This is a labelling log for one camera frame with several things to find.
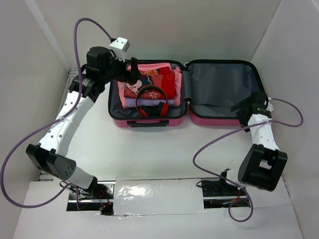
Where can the pink sweatshirt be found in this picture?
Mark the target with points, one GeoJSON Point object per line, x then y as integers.
{"type": "Point", "coordinates": [178, 83]}

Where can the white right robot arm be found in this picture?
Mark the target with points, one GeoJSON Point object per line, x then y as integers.
{"type": "Point", "coordinates": [264, 163]}

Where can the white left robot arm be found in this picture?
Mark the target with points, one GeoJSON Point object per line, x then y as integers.
{"type": "Point", "coordinates": [49, 155]}

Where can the purple shirt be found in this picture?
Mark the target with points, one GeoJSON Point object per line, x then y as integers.
{"type": "Point", "coordinates": [131, 103]}

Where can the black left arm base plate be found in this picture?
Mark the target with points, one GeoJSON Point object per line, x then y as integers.
{"type": "Point", "coordinates": [101, 200]}

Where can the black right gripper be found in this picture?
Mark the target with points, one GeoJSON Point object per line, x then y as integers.
{"type": "Point", "coordinates": [248, 109]}

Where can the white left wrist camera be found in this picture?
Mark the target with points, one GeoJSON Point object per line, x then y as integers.
{"type": "Point", "coordinates": [120, 46]}

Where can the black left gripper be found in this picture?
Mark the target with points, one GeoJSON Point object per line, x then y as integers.
{"type": "Point", "coordinates": [124, 77]}

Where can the pink hard-shell suitcase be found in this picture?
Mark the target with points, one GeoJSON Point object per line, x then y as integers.
{"type": "Point", "coordinates": [209, 91]}

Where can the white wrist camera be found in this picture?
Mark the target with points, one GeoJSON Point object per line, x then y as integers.
{"type": "Point", "coordinates": [120, 46]}
{"type": "Point", "coordinates": [270, 106]}

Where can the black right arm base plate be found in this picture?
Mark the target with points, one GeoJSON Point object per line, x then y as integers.
{"type": "Point", "coordinates": [221, 195]}

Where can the red patterned cloth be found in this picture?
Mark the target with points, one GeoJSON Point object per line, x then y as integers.
{"type": "Point", "coordinates": [163, 78]}

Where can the red black headphones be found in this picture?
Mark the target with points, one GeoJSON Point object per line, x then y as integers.
{"type": "Point", "coordinates": [157, 107]}

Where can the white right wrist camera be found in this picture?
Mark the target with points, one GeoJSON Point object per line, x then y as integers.
{"type": "Point", "coordinates": [270, 106]}

